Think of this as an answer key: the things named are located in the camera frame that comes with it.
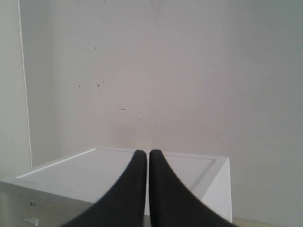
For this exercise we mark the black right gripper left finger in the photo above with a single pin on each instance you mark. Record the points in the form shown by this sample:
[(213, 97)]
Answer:
[(124, 203)]

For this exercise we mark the translucent plastic drawer cabinet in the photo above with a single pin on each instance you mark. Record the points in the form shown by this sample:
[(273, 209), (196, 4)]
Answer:
[(88, 175)]

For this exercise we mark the top left small drawer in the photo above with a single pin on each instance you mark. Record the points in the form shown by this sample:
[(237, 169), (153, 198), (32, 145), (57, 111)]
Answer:
[(39, 209)]

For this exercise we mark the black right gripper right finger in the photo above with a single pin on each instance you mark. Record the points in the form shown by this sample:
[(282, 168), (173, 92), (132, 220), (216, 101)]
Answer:
[(171, 203)]

